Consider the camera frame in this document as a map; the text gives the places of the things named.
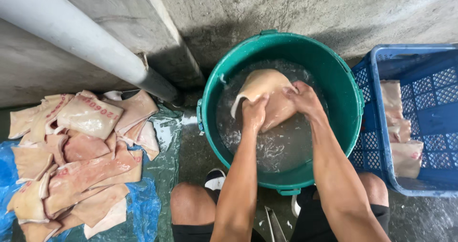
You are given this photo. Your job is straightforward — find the small pork skin piece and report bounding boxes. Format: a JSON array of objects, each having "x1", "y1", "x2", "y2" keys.
[{"x1": 387, "y1": 119, "x2": 412, "y2": 144}]

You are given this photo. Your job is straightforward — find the metal knife blade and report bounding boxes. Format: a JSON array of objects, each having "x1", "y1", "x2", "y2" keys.
[{"x1": 264, "y1": 206, "x2": 288, "y2": 242}]

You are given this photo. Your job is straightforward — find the pork skin piece red stamp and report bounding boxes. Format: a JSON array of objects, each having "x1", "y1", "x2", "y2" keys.
[{"x1": 389, "y1": 140, "x2": 424, "y2": 179}]

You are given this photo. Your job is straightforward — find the blue plastic sheet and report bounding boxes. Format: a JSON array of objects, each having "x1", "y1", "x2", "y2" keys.
[{"x1": 0, "y1": 102, "x2": 184, "y2": 242}]

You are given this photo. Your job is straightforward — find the person's left hand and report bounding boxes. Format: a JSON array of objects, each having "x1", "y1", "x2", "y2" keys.
[{"x1": 241, "y1": 93, "x2": 270, "y2": 132}]

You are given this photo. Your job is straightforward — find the black and white sandal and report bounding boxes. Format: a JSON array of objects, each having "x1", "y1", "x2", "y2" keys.
[
  {"x1": 204, "y1": 168, "x2": 227, "y2": 192},
  {"x1": 291, "y1": 194, "x2": 302, "y2": 218}
]

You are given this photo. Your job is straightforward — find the pile of pork skin pieces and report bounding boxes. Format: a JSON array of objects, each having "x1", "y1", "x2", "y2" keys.
[{"x1": 6, "y1": 89, "x2": 161, "y2": 242}]

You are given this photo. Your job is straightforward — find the blue plastic crate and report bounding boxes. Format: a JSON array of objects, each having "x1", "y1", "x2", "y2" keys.
[{"x1": 349, "y1": 43, "x2": 458, "y2": 198}]

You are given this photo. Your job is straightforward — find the person's right hand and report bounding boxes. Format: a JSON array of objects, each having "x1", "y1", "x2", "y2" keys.
[{"x1": 281, "y1": 80, "x2": 327, "y2": 122}]

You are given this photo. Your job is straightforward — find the black shorts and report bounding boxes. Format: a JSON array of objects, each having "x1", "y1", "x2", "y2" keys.
[{"x1": 171, "y1": 185, "x2": 390, "y2": 242}]

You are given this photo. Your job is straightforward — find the pork skin piece with fold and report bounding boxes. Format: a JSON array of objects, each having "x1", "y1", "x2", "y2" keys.
[{"x1": 380, "y1": 79, "x2": 404, "y2": 125}]

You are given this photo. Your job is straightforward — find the person's left leg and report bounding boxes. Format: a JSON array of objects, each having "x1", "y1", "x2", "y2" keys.
[{"x1": 170, "y1": 181, "x2": 219, "y2": 226}]

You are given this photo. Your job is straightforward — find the grey drain pipe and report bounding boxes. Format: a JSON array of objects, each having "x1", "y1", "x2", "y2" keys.
[{"x1": 0, "y1": 0, "x2": 179, "y2": 103}]

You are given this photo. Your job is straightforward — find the green plastic bucket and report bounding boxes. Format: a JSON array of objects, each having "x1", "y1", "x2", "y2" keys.
[{"x1": 196, "y1": 29, "x2": 365, "y2": 196}]

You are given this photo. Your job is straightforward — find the pale pork skin piece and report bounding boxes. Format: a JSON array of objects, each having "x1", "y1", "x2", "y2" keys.
[{"x1": 230, "y1": 69, "x2": 299, "y2": 134}]

